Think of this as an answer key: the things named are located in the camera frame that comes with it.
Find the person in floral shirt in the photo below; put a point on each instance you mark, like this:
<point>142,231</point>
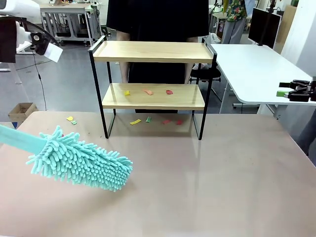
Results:
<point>235,12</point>

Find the open cardboard box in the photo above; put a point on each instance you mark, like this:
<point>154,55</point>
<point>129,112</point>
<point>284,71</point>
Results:
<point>17,114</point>

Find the teal microfiber duster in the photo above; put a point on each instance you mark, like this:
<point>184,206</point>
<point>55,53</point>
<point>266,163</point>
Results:
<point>81,163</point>

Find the white desk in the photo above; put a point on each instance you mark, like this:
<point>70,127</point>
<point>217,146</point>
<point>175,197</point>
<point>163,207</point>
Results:
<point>251,71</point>

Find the person torso in black shirt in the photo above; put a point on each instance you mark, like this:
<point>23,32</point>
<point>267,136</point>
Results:
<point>158,19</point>

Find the black office chair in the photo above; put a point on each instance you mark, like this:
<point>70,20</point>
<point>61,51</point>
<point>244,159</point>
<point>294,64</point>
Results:
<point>209,72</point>

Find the grey metal workbench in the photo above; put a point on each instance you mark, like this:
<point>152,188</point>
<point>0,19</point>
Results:
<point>64,10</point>

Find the black monitor pole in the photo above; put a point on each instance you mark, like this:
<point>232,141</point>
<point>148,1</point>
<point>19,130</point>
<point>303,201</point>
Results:
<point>260,44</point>

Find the brown cardboard panel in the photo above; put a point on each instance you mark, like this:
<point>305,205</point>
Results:
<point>286,24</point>

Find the wooden shelf with black frame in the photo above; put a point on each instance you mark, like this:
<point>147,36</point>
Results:
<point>153,51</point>

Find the long yellow paper strip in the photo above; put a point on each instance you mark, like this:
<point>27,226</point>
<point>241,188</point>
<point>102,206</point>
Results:
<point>135,122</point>

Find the black computer monitor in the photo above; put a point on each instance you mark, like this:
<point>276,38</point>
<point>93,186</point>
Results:
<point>256,24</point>

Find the white plastic bag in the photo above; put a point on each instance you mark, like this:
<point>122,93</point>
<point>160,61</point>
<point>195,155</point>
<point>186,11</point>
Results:
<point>214,38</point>

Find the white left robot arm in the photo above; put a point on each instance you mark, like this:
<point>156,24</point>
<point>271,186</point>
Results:
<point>14,7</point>

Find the orange paper scrap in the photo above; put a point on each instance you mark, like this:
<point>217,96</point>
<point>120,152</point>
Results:
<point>148,92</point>

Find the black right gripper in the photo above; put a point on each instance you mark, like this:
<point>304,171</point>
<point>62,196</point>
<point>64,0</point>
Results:
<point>313,90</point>

